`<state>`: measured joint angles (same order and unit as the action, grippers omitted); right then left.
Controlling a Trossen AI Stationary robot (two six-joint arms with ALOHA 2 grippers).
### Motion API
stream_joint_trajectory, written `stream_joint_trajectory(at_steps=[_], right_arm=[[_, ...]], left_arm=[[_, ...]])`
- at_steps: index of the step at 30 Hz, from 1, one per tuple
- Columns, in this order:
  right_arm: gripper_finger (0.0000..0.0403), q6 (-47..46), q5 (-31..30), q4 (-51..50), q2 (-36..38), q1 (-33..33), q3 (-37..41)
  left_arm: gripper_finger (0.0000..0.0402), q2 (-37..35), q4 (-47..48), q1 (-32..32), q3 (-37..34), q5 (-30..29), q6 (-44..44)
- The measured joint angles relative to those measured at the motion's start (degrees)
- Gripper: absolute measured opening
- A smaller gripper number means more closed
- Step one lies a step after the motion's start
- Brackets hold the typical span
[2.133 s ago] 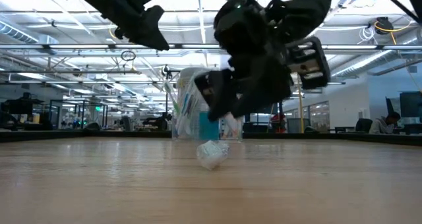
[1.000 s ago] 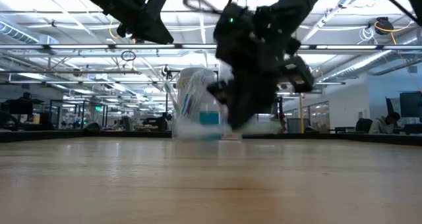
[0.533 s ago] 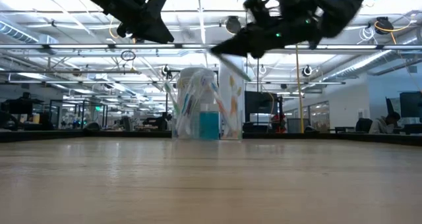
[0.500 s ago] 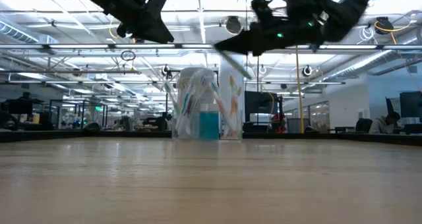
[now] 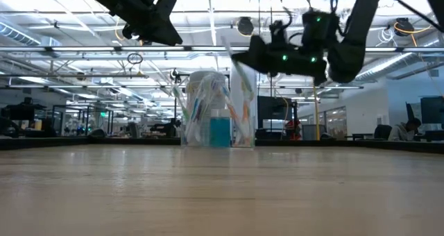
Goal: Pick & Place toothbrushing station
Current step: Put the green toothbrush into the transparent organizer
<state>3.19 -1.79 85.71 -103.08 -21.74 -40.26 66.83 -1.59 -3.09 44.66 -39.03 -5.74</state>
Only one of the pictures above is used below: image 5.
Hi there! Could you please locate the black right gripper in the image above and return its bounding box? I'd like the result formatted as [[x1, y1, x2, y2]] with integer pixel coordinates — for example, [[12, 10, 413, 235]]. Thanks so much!
[[230, 8, 340, 87]]

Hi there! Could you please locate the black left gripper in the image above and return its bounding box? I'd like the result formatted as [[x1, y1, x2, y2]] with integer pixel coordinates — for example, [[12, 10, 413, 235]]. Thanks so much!
[[110, 0, 184, 47]]

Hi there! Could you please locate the blue mouthwash bottle white cap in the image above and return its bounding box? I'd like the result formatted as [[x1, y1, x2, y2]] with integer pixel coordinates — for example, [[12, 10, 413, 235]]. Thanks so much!
[[210, 108, 232, 149]]

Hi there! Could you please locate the clear plastic organizer box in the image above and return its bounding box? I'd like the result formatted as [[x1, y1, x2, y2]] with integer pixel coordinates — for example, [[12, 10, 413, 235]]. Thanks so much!
[[180, 115, 257, 149]]

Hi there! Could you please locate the white round pillar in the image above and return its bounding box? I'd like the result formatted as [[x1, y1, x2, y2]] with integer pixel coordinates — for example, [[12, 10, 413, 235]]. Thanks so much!
[[230, 64, 258, 140]]

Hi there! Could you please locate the large black screen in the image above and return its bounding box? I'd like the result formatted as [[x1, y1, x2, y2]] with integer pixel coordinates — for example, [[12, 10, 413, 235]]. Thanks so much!
[[257, 96, 296, 121]]

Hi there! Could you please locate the long ceiling light bar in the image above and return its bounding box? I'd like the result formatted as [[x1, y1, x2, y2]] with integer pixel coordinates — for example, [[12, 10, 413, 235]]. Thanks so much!
[[0, 45, 444, 53]]

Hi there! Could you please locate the red black equipment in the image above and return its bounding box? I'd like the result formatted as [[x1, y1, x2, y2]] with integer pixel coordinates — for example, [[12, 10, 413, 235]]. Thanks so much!
[[284, 119, 302, 141]]

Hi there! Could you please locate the grey bin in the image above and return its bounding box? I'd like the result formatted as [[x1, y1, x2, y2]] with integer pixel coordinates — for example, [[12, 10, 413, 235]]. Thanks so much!
[[301, 124, 325, 141]]

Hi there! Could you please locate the black office chair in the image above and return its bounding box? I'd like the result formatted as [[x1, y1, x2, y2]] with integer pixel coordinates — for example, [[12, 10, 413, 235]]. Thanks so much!
[[373, 124, 393, 141]]

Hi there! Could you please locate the person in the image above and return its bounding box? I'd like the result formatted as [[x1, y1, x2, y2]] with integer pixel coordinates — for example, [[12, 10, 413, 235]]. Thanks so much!
[[387, 117, 422, 142]]

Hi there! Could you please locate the black workstation equipment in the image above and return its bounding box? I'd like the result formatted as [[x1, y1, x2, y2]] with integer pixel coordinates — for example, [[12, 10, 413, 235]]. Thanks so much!
[[0, 96, 48, 139]]

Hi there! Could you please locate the black desk monitor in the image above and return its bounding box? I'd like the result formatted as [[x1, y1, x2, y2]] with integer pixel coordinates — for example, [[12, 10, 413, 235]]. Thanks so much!
[[420, 96, 444, 124]]

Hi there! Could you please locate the black ceiling cable reel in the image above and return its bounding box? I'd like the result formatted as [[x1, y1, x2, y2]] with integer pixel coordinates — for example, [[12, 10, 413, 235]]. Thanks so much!
[[237, 16, 256, 36], [394, 17, 416, 37]]

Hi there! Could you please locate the silver air duct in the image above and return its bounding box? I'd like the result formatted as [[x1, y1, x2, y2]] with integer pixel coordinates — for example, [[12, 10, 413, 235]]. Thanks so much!
[[357, 51, 417, 83], [0, 20, 42, 47]]

